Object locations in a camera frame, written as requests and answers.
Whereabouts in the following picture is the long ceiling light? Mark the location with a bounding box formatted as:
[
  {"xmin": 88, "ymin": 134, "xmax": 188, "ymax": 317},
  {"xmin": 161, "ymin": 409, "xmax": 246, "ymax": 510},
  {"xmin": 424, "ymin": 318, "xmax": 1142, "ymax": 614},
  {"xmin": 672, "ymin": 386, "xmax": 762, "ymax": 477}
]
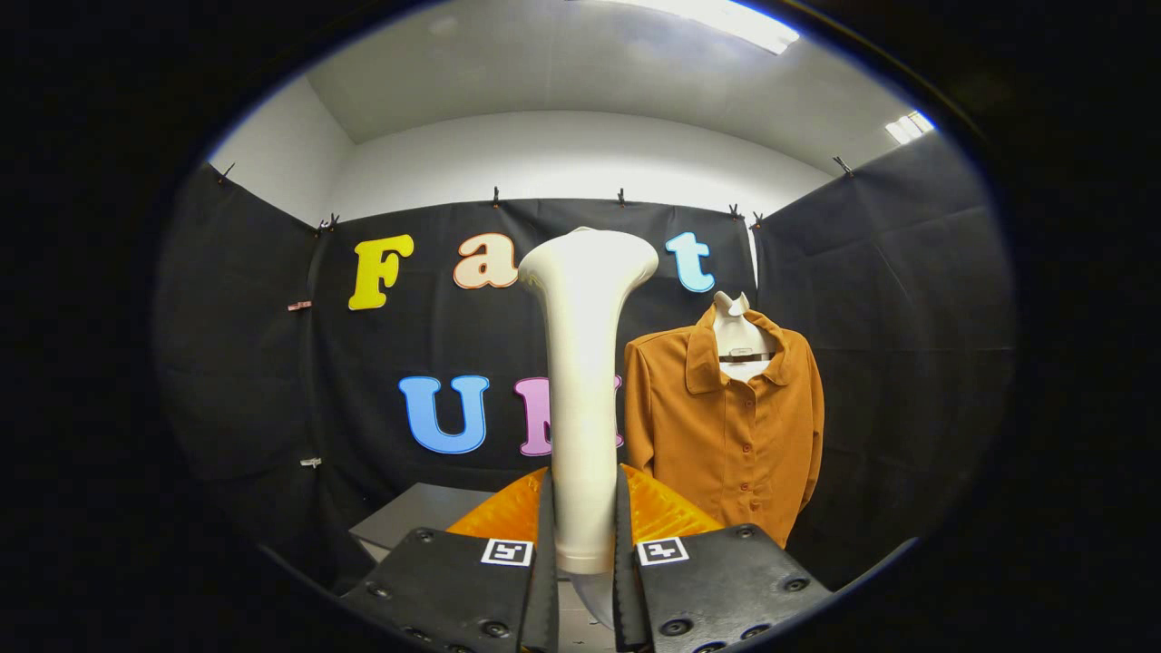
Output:
[{"xmin": 599, "ymin": 0, "xmax": 801, "ymax": 55}]

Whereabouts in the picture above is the orange button shirt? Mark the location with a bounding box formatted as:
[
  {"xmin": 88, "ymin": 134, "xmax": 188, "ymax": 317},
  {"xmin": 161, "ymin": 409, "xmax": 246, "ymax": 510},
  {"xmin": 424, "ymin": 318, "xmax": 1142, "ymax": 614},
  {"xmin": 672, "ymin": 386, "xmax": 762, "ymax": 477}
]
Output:
[{"xmin": 623, "ymin": 304, "xmax": 825, "ymax": 550}]

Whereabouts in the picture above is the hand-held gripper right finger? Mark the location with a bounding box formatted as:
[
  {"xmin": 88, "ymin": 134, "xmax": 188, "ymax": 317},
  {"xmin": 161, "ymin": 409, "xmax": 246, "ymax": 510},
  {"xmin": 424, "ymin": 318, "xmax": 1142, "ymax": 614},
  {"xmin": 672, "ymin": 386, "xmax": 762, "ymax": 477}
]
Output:
[{"xmin": 612, "ymin": 462, "xmax": 834, "ymax": 653}]

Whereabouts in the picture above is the grey drawer cabinet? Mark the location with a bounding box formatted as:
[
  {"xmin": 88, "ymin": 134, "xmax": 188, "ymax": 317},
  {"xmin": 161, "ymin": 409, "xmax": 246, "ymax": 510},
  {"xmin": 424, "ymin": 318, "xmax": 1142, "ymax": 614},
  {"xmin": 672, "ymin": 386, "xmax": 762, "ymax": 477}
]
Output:
[{"xmin": 349, "ymin": 482, "xmax": 545, "ymax": 563}]

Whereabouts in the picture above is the black backdrop cloth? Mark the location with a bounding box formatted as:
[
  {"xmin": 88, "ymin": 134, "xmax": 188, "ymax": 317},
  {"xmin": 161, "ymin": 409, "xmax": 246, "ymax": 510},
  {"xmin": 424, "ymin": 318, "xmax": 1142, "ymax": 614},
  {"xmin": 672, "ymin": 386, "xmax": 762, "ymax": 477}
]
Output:
[{"xmin": 152, "ymin": 132, "xmax": 1017, "ymax": 595}]

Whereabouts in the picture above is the white mannequin torso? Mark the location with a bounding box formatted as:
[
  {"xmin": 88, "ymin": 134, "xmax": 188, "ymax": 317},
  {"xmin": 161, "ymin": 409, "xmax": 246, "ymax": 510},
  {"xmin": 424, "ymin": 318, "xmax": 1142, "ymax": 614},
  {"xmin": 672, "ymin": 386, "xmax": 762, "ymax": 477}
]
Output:
[{"xmin": 710, "ymin": 290, "xmax": 779, "ymax": 382}]

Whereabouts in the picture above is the small ceiling light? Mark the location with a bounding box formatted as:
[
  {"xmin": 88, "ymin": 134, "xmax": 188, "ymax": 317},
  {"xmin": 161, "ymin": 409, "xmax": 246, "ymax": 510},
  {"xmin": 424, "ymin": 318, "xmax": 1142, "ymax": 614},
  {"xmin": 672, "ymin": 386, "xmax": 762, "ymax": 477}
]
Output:
[{"xmin": 884, "ymin": 110, "xmax": 936, "ymax": 146}]

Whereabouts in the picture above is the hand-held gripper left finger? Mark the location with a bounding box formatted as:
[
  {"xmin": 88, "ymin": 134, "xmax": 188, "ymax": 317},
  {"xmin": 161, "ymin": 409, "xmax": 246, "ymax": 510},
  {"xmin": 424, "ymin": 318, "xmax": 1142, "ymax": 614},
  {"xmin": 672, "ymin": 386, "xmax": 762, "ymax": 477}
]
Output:
[{"xmin": 342, "ymin": 464, "xmax": 561, "ymax": 653}]

